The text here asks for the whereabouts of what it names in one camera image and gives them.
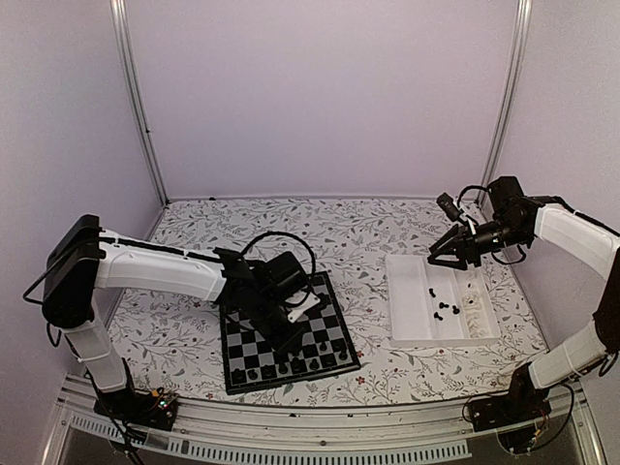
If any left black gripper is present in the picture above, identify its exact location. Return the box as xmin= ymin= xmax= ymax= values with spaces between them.
xmin=247 ymin=294 xmax=306 ymax=357

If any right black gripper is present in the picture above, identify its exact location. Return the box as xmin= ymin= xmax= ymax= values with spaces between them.
xmin=429 ymin=217 xmax=530 ymax=270

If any black chess bishop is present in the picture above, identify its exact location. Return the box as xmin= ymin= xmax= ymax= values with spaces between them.
xmin=261 ymin=365 xmax=276 ymax=380

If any black and white chessboard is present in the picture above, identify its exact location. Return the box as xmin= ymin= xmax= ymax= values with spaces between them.
xmin=220 ymin=271 xmax=361 ymax=395

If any white plastic compartment tray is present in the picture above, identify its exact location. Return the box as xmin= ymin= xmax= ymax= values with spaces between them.
xmin=386 ymin=255 xmax=501 ymax=349

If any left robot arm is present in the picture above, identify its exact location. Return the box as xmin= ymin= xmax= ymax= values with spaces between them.
xmin=22 ymin=214 xmax=320 ymax=420

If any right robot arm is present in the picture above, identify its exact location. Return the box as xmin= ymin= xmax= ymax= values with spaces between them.
xmin=427 ymin=176 xmax=619 ymax=422

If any floral patterned table mat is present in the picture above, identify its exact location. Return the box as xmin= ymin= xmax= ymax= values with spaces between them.
xmin=109 ymin=199 xmax=546 ymax=407

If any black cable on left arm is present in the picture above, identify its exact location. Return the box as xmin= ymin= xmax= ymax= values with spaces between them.
xmin=241 ymin=232 xmax=319 ymax=292

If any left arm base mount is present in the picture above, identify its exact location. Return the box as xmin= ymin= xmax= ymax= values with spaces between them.
xmin=94 ymin=387 xmax=178 ymax=431

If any right aluminium frame post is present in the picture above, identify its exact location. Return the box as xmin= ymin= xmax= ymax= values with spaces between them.
xmin=481 ymin=0 xmax=533 ymax=186

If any aluminium frame post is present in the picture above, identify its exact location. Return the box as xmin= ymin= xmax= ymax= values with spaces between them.
xmin=481 ymin=0 xmax=533 ymax=186
xmin=109 ymin=0 xmax=170 ymax=206

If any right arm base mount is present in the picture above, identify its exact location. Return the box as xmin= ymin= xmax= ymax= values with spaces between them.
xmin=461 ymin=389 xmax=551 ymax=455

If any aluminium front rail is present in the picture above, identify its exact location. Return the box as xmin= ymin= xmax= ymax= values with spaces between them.
xmin=43 ymin=375 xmax=607 ymax=464

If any left aluminium frame post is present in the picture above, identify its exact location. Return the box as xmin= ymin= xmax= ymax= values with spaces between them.
xmin=109 ymin=0 xmax=170 ymax=206

